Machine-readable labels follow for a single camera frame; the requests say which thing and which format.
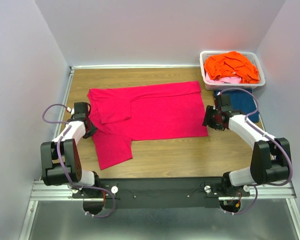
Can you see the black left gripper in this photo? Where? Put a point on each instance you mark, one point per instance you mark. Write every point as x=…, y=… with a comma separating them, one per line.
x=91, y=132

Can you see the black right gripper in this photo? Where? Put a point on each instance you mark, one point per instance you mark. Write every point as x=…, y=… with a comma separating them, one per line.
x=209, y=110

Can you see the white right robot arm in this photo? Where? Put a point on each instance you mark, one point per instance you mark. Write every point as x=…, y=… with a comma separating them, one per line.
x=271, y=162

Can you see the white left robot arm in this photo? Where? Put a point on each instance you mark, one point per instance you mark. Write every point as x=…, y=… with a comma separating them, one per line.
x=60, y=160

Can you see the folded blue t shirt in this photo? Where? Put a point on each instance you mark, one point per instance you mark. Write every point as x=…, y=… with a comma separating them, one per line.
x=244, y=102

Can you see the white plastic laundry basket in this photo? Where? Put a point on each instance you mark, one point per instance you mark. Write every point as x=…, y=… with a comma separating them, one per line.
x=252, y=58

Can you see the light pink t shirt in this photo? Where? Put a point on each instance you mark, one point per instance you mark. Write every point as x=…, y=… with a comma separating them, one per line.
x=224, y=80

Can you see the orange t shirt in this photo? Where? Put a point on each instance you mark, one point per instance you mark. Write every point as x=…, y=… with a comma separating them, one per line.
x=231, y=64

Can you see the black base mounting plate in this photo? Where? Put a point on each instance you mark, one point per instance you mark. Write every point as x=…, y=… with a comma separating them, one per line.
x=175, y=192

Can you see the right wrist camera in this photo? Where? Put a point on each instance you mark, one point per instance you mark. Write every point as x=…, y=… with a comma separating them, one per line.
x=222, y=102

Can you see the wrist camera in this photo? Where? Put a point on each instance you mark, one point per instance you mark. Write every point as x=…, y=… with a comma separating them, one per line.
x=79, y=110
x=222, y=102

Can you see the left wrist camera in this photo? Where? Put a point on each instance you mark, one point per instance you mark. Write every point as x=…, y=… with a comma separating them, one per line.
x=79, y=110

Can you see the aluminium front frame rail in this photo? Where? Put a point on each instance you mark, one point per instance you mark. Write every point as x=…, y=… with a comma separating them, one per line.
x=41, y=192

